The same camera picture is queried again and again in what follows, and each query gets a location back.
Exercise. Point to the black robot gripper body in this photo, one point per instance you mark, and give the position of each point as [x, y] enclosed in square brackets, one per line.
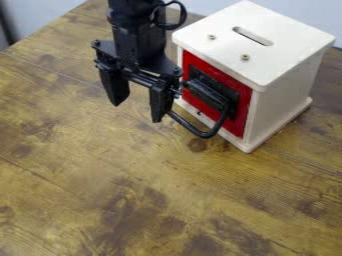
[136, 52]

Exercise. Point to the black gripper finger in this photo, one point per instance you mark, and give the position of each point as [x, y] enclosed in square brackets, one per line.
[160, 101]
[115, 84]

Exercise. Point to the black metal drawer handle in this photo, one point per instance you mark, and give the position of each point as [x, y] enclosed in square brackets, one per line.
[214, 95]

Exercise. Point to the red wooden drawer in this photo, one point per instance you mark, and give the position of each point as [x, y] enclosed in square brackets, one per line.
[234, 126]

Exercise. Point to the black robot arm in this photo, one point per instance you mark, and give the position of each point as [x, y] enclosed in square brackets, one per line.
[132, 12]

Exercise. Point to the white wooden box cabinet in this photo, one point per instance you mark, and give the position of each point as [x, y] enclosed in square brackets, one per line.
[263, 55]

